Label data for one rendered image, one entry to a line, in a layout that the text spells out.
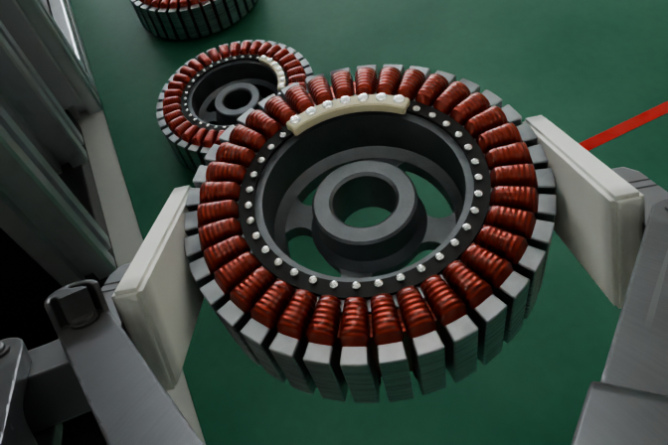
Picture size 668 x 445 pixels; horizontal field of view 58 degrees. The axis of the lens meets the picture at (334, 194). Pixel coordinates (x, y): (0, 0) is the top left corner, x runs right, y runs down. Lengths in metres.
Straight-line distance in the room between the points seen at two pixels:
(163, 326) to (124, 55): 0.42
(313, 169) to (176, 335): 0.08
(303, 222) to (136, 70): 0.36
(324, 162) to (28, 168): 0.16
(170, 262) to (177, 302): 0.01
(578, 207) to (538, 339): 0.18
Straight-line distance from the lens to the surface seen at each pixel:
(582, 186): 0.16
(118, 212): 0.44
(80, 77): 0.50
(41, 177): 0.33
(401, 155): 0.21
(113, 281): 0.18
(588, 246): 0.17
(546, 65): 0.47
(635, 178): 0.18
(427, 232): 0.19
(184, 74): 0.45
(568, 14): 0.52
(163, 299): 0.16
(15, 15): 0.46
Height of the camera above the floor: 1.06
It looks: 52 degrees down
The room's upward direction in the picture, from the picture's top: 14 degrees counter-clockwise
